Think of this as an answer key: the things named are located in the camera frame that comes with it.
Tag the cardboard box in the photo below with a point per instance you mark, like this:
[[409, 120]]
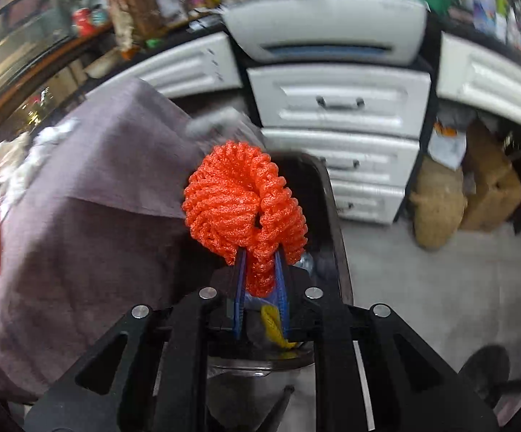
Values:
[[497, 185]]

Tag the yellow sponge cloth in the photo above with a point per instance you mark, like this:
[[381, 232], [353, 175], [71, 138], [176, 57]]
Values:
[[272, 324]]

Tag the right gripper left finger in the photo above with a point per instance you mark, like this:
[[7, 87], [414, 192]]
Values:
[[147, 373]]

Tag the white drawer cabinet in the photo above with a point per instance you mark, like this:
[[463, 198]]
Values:
[[363, 122]]

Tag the dark brown trash bin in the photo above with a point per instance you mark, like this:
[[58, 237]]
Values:
[[319, 233]]

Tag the white printed snack wrapper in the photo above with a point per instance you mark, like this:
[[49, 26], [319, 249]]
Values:
[[22, 158]]

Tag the wooden railing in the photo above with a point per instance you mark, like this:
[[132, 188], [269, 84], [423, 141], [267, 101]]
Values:
[[45, 67]]

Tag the red tin can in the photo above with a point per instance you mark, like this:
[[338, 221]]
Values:
[[82, 19]]

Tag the orange foam fruit net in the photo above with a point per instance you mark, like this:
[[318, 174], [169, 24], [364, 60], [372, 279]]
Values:
[[236, 199]]

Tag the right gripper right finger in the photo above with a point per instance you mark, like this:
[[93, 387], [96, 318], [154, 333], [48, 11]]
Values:
[[372, 371]]

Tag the white printer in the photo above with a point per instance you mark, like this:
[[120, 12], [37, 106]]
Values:
[[372, 31]]

